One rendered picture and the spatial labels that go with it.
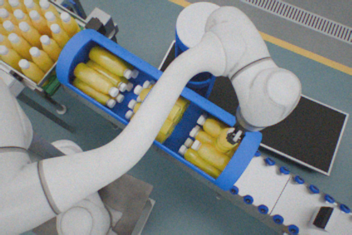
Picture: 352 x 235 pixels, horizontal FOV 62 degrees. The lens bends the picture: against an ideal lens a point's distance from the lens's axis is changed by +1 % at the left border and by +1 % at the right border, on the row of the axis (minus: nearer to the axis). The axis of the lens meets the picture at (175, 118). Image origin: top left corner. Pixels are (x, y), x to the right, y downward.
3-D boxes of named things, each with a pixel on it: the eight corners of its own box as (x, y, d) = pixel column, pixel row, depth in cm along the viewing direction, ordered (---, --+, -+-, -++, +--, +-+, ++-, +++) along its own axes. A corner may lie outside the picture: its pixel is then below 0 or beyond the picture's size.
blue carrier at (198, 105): (220, 193, 132) (234, 189, 105) (67, 92, 144) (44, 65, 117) (250, 142, 140) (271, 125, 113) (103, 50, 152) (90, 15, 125)
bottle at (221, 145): (235, 141, 118) (246, 131, 100) (225, 156, 117) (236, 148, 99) (220, 132, 119) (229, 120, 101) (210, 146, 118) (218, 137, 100)
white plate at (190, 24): (172, 5, 148) (172, 7, 149) (181, 54, 141) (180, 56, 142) (225, -2, 150) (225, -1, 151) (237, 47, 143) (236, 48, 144)
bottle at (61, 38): (77, 43, 157) (64, 22, 139) (75, 54, 155) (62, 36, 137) (63, 42, 157) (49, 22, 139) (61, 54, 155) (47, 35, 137)
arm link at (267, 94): (289, 119, 70) (263, 73, 73) (322, 98, 55) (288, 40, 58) (249, 137, 69) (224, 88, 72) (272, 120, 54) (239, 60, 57)
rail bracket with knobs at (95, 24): (97, 46, 157) (92, 36, 147) (87, 39, 158) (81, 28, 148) (109, 32, 159) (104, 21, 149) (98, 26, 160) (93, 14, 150)
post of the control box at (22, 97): (72, 133, 236) (2, 89, 140) (68, 131, 237) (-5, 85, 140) (75, 129, 237) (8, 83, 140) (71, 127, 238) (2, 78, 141)
